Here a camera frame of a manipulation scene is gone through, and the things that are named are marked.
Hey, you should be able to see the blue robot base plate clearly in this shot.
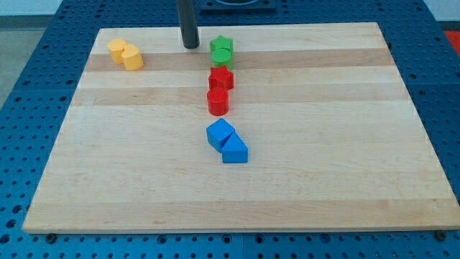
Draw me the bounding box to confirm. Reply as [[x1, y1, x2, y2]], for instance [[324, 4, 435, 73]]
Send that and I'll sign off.
[[197, 0, 277, 13]]

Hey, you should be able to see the yellow hexagon block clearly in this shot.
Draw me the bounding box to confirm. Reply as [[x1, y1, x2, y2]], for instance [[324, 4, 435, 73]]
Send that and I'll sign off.
[[107, 39, 127, 64]]

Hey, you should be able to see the red star block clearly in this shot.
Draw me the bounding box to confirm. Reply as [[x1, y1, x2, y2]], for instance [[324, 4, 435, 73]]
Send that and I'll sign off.
[[208, 65, 234, 91]]

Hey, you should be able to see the wooden board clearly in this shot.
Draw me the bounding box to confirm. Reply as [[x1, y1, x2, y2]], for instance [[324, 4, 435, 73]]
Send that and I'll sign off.
[[23, 22, 459, 234]]

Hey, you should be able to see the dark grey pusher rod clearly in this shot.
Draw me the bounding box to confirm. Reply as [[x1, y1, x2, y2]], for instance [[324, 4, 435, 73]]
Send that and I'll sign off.
[[176, 0, 200, 50]]

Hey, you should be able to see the green star block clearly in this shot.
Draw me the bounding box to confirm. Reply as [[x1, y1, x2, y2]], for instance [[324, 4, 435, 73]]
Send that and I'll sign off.
[[210, 35, 234, 53]]

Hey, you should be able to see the yellow heart block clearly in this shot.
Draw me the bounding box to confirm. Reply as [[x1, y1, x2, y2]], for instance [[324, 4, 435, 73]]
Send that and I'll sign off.
[[121, 44, 144, 71]]

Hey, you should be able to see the blue cube block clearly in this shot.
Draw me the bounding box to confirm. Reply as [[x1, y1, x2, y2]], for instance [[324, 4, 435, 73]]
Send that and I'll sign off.
[[206, 119, 235, 153]]

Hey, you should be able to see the blue triangle block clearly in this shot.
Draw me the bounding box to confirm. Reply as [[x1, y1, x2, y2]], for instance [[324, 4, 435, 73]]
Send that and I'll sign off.
[[221, 132, 249, 163]]

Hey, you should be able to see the green circle block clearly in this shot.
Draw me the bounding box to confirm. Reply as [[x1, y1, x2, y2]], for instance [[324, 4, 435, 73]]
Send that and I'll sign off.
[[211, 48, 232, 71]]

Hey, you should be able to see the red cylinder block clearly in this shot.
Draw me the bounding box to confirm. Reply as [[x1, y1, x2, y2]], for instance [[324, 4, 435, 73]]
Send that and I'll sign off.
[[207, 87, 229, 116]]

